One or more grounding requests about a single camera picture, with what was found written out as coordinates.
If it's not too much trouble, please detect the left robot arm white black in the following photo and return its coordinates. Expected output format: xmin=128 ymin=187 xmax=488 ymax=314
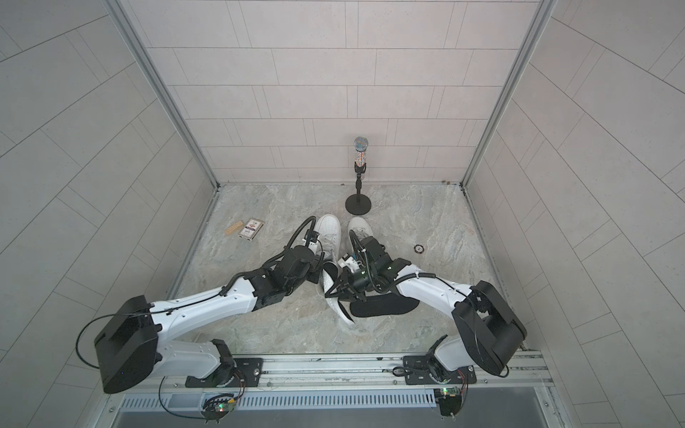
xmin=94 ymin=231 xmax=324 ymax=394

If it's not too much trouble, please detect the controller board with cables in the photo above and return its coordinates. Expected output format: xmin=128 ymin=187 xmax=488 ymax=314
xmin=157 ymin=369 xmax=247 ymax=424
xmin=433 ymin=383 xmax=468 ymax=417

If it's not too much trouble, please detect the small printed card box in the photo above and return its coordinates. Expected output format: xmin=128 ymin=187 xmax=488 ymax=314
xmin=239 ymin=219 xmax=264 ymax=241

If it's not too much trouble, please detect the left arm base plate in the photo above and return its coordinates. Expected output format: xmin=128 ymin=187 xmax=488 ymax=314
xmin=185 ymin=358 xmax=264 ymax=389

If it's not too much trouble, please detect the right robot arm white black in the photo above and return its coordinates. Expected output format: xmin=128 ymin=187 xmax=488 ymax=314
xmin=322 ymin=235 xmax=527 ymax=383

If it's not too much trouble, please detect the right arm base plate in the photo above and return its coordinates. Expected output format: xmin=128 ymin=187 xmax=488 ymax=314
xmin=394 ymin=355 xmax=477 ymax=385

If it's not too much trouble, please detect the black insole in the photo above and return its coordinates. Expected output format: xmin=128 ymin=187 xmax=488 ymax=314
xmin=319 ymin=260 xmax=353 ymax=325
xmin=350 ymin=294 xmax=420 ymax=317

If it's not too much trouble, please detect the right controller board with cables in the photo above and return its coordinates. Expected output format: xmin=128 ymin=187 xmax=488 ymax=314
xmin=433 ymin=383 xmax=468 ymax=417

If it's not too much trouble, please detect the left controller board with cables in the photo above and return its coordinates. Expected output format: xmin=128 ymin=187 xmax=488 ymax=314
xmin=157 ymin=369 xmax=247 ymax=424

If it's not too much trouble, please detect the white sneaker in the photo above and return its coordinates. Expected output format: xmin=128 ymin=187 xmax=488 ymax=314
xmin=309 ymin=213 xmax=357 ymax=327
xmin=348 ymin=217 xmax=373 ymax=244

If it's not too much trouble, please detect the aluminium mounting rail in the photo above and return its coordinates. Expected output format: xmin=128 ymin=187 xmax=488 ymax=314
xmin=141 ymin=351 xmax=554 ymax=392

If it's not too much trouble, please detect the small wooden block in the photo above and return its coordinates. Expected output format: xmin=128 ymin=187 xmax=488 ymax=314
xmin=224 ymin=221 xmax=244 ymax=236

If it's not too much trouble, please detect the black stand with microphone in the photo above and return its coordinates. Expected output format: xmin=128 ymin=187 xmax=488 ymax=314
xmin=345 ymin=137 xmax=372 ymax=216

